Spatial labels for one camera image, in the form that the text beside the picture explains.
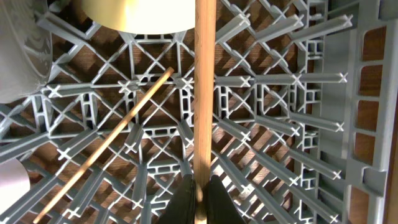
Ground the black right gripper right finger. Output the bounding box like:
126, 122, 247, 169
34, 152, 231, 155
205, 175, 246, 224

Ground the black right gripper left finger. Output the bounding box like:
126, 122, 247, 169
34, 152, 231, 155
156, 174, 196, 224

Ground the wooden chopstick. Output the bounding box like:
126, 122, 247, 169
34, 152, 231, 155
33, 67, 174, 224
193, 0, 216, 223

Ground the yellow plastic bowl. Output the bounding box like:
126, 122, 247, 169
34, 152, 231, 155
81, 0, 195, 35

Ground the grey round plate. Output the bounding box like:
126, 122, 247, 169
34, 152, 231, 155
1, 0, 53, 103

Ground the pink plastic cup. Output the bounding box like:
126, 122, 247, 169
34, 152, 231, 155
0, 159, 30, 213

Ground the grey plastic dishwasher rack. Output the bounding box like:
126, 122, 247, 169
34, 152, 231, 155
1, 1, 397, 223

